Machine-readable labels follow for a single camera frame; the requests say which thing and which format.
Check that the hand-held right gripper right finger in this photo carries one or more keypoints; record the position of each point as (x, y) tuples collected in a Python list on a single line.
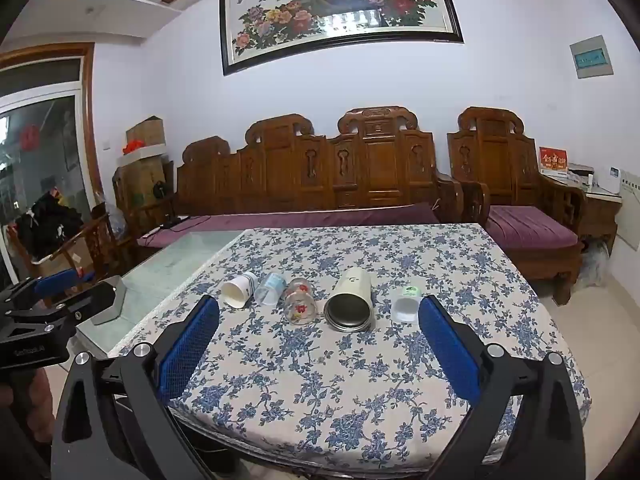
[(447, 350)]

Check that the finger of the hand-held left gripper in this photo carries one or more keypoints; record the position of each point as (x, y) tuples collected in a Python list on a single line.
[(102, 302), (62, 282)]

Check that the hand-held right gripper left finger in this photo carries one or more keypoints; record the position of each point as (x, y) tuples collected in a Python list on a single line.
[(192, 347)]

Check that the clear cup with green label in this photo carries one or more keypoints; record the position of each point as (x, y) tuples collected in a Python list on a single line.
[(407, 305)]

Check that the white paper cup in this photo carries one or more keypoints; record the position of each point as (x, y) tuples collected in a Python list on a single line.
[(239, 291)]

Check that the clear cup with blue label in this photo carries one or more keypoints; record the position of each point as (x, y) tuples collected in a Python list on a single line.
[(270, 289)]

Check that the white insulated steel cup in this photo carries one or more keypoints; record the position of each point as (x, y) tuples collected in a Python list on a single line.
[(350, 295)]

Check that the glass cup with red flowers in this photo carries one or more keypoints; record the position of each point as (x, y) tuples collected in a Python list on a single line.
[(300, 302)]

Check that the brown cardboard box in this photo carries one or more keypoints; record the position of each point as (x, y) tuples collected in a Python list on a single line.
[(70, 260)]

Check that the wooden chair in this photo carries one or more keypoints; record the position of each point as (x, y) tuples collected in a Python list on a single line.
[(97, 240)]

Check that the black clothing pile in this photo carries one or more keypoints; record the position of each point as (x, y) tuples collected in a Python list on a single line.
[(50, 225)]

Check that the glass top table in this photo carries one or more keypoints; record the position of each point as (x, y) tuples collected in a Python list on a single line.
[(165, 270)]

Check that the large cardboard box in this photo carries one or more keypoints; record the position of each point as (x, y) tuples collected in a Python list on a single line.
[(140, 185)]

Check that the wood framed glass door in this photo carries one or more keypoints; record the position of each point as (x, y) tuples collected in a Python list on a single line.
[(45, 160)]

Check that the blue floral tablecloth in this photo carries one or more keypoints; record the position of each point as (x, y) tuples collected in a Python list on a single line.
[(325, 390)]

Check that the square purple seat cushion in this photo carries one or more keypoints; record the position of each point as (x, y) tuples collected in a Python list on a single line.
[(530, 227)]

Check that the red window decoration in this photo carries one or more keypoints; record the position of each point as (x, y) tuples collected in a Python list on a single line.
[(30, 137)]

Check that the red cloth bundle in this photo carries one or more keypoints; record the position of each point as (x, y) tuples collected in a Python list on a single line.
[(133, 148)]

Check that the long purple seat cushion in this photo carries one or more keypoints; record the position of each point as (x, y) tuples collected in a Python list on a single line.
[(300, 220)]

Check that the clear plastic bag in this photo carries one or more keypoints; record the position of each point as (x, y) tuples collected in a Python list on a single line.
[(596, 265)]

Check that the small cardboard box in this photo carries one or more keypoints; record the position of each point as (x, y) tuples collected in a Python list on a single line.
[(147, 131)]

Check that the carved wooden armchair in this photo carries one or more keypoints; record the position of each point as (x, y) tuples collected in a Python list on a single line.
[(487, 160)]

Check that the carved wooden sofa bench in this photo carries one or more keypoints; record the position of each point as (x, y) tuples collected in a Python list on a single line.
[(372, 170)]

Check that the wooden side table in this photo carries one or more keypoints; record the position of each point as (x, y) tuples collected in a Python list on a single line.
[(602, 215)]

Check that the red desk calendar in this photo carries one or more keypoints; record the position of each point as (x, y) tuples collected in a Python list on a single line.
[(552, 160)]

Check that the white tabletop device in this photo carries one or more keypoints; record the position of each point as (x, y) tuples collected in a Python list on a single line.
[(609, 180)]

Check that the framed peacock flower painting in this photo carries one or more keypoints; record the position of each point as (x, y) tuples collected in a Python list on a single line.
[(330, 10)]

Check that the white wall radiator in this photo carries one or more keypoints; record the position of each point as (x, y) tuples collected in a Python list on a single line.
[(631, 210)]

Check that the grey wall electrical panel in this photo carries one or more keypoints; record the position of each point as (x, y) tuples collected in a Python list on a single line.
[(592, 56)]

